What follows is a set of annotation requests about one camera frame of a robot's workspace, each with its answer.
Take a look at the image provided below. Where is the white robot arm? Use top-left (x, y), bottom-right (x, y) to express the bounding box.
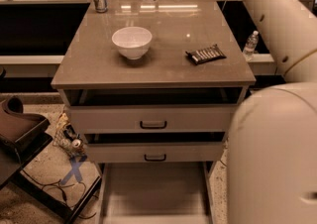
top-left (227, 0), bottom-right (317, 224)

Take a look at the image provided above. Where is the grey drawer cabinet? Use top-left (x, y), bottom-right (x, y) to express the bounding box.
top-left (51, 0), bottom-right (257, 224)

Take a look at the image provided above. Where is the top grey drawer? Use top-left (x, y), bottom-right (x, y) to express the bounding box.
top-left (66, 97), bottom-right (242, 134)

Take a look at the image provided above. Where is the middle grey drawer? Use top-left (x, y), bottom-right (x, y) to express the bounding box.
top-left (85, 132), bottom-right (224, 163)

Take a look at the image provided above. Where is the bottom open grey drawer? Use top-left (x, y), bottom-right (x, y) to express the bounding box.
top-left (95, 163), bottom-right (216, 224)

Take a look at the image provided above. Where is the water bottle on ledge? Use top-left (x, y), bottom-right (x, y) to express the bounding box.
top-left (243, 31), bottom-right (259, 60)

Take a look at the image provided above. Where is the white ceramic bowl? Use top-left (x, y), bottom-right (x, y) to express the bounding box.
top-left (112, 27), bottom-right (153, 59)

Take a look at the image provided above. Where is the black snack bar packet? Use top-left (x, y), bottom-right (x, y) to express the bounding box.
top-left (186, 45), bottom-right (226, 65)

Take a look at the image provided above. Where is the blue tape cross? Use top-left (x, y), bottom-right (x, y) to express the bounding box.
top-left (60, 156), bottom-right (87, 185)

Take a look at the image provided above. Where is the dark brown chair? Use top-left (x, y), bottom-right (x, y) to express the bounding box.
top-left (0, 97), bottom-right (101, 224)

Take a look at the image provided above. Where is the wire basket with cans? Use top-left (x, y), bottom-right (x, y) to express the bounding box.
top-left (53, 113), bottom-right (85, 158)

